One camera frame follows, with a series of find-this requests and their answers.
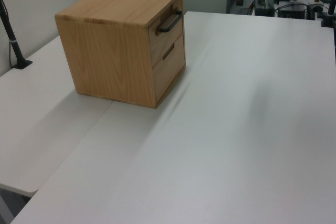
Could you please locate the black flat device box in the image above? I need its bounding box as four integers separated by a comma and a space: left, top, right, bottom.
277, 3, 307, 20

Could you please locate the black camera pole with base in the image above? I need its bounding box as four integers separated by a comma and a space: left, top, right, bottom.
0, 0, 33, 70

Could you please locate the wooden drawer with black handle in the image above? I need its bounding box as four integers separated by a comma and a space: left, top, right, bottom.
148, 0, 184, 67

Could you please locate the wooden two-drawer cabinet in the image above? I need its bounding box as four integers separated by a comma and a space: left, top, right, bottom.
54, 0, 187, 109

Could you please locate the black clamp-mounted pole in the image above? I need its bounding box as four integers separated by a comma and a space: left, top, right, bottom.
319, 0, 336, 28

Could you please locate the black electronics box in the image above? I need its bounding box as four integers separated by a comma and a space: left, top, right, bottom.
254, 0, 275, 16

